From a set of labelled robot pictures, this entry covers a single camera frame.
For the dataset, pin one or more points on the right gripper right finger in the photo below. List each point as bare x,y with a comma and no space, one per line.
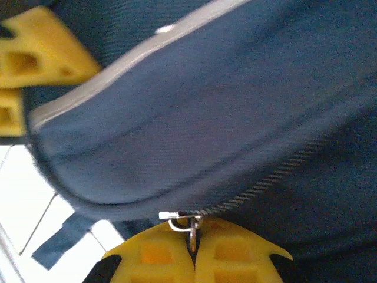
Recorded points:
235,259

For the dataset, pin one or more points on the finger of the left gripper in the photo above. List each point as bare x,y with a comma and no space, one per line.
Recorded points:
11,115
44,53

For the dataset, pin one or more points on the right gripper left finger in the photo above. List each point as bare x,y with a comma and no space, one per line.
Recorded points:
153,256

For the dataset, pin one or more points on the navy blue backpack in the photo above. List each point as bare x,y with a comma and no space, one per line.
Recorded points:
206,103

